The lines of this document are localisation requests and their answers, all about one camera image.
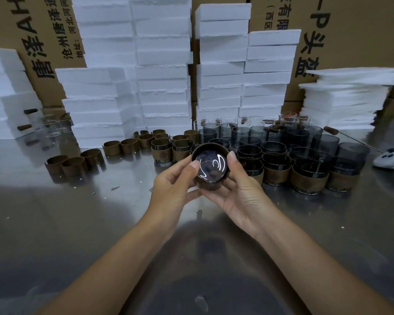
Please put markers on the stack of white foam blocks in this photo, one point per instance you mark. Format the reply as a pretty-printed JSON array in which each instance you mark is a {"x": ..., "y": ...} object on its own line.
[{"x": 3, "y": 95}]

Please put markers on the brown cork stick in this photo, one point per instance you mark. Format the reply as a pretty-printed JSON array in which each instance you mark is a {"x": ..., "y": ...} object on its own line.
[
  {"x": 30, "y": 111},
  {"x": 24, "y": 127}
]

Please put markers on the cluster of transparent plastic cups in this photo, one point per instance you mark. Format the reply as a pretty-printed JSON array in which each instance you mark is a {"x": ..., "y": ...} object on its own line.
[{"x": 207, "y": 134}]

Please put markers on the large printed cardboard box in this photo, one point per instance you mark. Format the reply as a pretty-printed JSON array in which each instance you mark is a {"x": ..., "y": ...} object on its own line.
[{"x": 364, "y": 32}]

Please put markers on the tall stack white foam blocks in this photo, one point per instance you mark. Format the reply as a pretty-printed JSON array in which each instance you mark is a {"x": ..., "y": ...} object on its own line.
[{"x": 157, "y": 81}]

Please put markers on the stepped stack white foam blocks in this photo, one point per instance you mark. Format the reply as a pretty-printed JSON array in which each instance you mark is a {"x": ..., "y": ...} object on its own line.
[{"x": 220, "y": 78}]

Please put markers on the person's left hand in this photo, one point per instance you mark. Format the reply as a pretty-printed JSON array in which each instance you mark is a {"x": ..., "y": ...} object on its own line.
[{"x": 167, "y": 203}]

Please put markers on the stack of thin foam sheets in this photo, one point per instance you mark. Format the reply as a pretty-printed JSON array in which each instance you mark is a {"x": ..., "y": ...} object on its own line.
[{"x": 344, "y": 101}]

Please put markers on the group of brown sleeve rings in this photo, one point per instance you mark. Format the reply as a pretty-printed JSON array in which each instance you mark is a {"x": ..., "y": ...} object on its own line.
[{"x": 111, "y": 149}]

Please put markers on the bunch of clear plastic cups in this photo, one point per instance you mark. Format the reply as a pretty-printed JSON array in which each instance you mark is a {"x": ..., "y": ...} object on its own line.
[{"x": 54, "y": 126}]

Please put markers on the person's right forearm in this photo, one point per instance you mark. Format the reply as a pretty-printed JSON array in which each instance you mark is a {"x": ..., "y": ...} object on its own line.
[{"x": 325, "y": 278}]

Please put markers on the person's left forearm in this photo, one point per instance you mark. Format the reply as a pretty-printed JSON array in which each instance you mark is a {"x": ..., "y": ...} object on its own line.
[{"x": 108, "y": 275}]

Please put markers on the person's right hand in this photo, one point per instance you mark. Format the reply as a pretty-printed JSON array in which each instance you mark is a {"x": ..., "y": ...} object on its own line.
[{"x": 252, "y": 206}]

